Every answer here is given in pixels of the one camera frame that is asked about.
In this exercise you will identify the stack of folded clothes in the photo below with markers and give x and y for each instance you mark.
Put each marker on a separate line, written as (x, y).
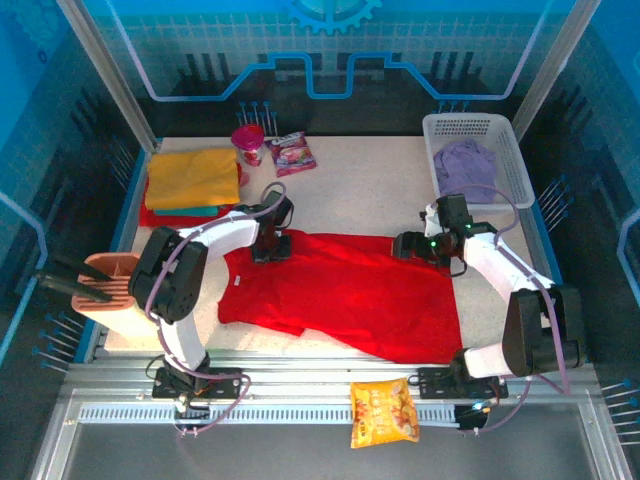
(155, 220)

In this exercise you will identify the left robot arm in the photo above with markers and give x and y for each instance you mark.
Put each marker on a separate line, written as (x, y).
(170, 280)

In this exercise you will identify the purple snack bag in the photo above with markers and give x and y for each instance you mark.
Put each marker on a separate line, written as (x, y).
(292, 155)

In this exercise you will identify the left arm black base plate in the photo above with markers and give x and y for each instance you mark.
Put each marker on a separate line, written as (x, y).
(225, 382)

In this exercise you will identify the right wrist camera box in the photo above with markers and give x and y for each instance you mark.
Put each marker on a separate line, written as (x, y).
(430, 219)

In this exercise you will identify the red t-shirt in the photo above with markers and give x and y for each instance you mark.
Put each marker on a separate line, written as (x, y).
(340, 300)

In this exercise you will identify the white plastic basket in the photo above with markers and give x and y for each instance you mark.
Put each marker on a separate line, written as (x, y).
(515, 170)

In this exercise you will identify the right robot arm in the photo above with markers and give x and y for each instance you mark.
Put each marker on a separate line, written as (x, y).
(530, 330)

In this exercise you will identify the yellow folded t-shirt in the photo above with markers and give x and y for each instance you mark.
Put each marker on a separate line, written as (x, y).
(192, 175)

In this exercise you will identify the teal folded t-shirt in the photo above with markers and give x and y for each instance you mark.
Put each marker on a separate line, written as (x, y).
(185, 212)

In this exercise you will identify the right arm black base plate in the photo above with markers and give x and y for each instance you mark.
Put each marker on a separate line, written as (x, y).
(435, 382)

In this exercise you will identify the aluminium table frame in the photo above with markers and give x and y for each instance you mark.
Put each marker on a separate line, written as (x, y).
(320, 372)

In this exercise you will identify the pink plastic cup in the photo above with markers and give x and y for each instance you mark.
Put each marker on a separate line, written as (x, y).
(248, 145)

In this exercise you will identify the yellow chips bag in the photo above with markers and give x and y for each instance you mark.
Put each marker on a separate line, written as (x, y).
(382, 415)

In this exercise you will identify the purple t-shirt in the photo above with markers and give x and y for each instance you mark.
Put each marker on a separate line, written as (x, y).
(465, 167)

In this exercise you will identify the terracotta utensil holder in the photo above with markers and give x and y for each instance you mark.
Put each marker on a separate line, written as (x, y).
(115, 312)

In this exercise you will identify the aluminium frame post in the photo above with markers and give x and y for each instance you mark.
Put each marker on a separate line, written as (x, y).
(552, 75)
(112, 75)

